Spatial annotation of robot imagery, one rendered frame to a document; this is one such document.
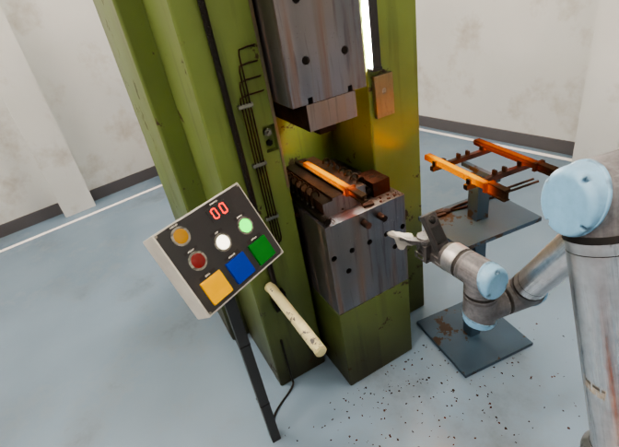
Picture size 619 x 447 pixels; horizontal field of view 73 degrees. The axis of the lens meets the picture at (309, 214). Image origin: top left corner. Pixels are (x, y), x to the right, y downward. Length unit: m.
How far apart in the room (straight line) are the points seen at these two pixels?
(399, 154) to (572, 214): 1.23
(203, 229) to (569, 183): 0.93
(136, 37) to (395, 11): 0.99
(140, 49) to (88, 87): 3.02
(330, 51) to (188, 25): 0.45
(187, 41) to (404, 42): 0.86
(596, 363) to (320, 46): 1.11
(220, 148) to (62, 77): 3.42
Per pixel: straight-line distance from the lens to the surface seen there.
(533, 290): 1.26
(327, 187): 1.69
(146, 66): 1.86
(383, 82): 1.76
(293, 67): 1.41
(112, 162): 5.01
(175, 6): 1.43
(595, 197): 0.77
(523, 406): 2.19
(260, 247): 1.35
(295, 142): 2.01
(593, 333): 0.89
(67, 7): 4.82
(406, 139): 1.94
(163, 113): 1.89
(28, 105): 4.62
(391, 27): 1.79
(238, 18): 1.48
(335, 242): 1.62
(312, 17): 1.43
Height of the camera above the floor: 1.75
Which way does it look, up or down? 30 degrees down
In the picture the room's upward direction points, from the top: 10 degrees counter-clockwise
